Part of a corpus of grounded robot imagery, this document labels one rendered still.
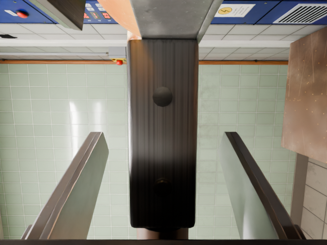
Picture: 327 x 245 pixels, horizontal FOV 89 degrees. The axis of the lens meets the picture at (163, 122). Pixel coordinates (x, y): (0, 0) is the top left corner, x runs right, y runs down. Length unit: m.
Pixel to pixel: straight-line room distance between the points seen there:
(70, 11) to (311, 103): 0.90
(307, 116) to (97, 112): 1.31
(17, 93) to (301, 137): 1.88
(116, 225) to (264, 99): 1.63
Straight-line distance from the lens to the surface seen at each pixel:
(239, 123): 1.48
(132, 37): 0.18
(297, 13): 0.77
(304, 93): 0.96
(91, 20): 0.74
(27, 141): 1.77
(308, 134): 0.94
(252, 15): 0.73
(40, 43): 1.16
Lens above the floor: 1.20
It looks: level
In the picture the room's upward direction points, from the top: 90 degrees counter-clockwise
